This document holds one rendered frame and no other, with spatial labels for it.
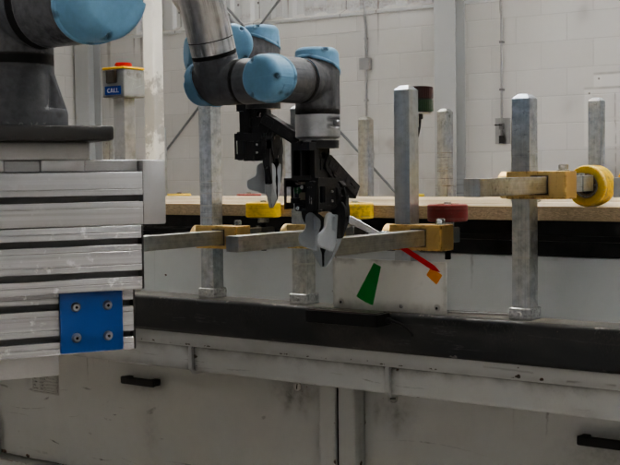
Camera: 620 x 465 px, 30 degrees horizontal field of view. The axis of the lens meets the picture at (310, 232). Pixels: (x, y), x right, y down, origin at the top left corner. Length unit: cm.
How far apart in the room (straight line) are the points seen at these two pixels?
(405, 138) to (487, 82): 787
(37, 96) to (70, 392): 179
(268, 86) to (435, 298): 61
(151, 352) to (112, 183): 116
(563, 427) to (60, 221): 122
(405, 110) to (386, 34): 838
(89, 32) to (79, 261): 31
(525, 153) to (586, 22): 770
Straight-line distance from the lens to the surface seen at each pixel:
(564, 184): 208
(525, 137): 212
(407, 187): 224
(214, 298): 254
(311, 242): 195
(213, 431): 294
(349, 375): 238
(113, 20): 151
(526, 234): 213
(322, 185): 189
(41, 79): 160
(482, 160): 1010
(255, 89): 183
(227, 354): 257
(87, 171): 161
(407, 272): 224
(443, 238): 221
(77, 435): 329
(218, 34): 190
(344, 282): 232
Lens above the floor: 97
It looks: 3 degrees down
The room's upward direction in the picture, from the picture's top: 1 degrees counter-clockwise
